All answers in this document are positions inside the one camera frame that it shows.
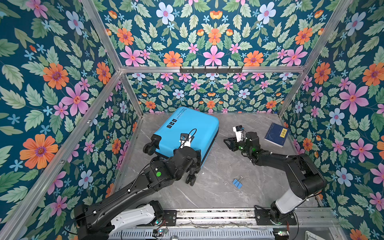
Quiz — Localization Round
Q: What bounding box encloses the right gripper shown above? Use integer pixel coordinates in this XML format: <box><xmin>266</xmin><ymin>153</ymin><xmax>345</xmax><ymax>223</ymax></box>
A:
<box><xmin>223</xmin><ymin>136</ymin><xmax>252</xmax><ymax>156</ymax></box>

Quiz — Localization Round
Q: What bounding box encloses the blue suitcase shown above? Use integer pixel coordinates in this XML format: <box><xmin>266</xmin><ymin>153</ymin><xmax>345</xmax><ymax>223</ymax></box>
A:
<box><xmin>143</xmin><ymin>107</ymin><xmax>219</xmax><ymax>186</ymax></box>

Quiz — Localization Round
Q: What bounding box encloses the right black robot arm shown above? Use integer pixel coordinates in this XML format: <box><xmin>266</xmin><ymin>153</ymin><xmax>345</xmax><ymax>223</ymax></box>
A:
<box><xmin>224</xmin><ymin>131</ymin><xmax>326</xmax><ymax>225</ymax></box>

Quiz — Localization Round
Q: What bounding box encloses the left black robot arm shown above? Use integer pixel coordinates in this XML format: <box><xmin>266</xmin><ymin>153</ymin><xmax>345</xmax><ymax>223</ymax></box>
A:
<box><xmin>74</xmin><ymin>147</ymin><xmax>201</xmax><ymax>240</ymax></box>

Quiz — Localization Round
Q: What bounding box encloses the dark blue book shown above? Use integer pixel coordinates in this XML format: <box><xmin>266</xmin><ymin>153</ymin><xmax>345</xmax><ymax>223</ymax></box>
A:
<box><xmin>264</xmin><ymin>123</ymin><xmax>290</xmax><ymax>148</ymax></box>

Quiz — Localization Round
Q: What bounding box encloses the blue binder clip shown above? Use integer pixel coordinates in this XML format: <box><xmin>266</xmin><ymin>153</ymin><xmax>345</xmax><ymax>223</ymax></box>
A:
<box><xmin>233</xmin><ymin>177</ymin><xmax>244</xmax><ymax>189</ymax></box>

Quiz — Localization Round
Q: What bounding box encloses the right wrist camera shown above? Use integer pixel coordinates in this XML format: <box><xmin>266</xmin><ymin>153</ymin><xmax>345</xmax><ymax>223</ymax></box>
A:
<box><xmin>233</xmin><ymin>125</ymin><xmax>244</xmax><ymax>142</ymax></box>

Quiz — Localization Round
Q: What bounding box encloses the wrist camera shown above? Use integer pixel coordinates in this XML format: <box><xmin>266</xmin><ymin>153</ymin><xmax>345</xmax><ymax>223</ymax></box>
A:
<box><xmin>233</xmin><ymin>125</ymin><xmax>244</xmax><ymax>142</ymax></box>
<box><xmin>180</xmin><ymin>134</ymin><xmax>194</xmax><ymax>149</ymax></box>

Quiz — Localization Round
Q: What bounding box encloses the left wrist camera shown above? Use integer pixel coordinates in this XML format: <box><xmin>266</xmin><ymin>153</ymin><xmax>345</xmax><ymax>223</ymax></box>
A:
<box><xmin>180</xmin><ymin>134</ymin><xmax>194</xmax><ymax>149</ymax></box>

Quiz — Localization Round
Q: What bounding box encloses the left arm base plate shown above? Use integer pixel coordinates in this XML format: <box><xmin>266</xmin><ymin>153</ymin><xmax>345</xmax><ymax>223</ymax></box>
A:
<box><xmin>156</xmin><ymin>210</ymin><xmax>178</xmax><ymax>227</ymax></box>

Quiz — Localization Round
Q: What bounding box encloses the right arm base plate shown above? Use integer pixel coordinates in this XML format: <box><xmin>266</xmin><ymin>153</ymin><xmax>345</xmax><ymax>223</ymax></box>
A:
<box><xmin>254</xmin><ymin>208</ymin><xmax>298</xmax><ymax>226</ymax></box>

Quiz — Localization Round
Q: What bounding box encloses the metal hook rail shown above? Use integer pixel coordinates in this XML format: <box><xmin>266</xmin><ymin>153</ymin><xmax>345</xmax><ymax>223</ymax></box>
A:
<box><xmin>179</xmin><ymin>66</ymin><xmax>243</xmax><ymax>75</ymax></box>

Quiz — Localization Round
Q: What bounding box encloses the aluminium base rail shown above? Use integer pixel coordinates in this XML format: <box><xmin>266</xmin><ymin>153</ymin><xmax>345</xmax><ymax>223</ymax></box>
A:
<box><xmin>119</xmin><ymin>207</ymin><xmax>340</xmax><ymax>232</ymax></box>

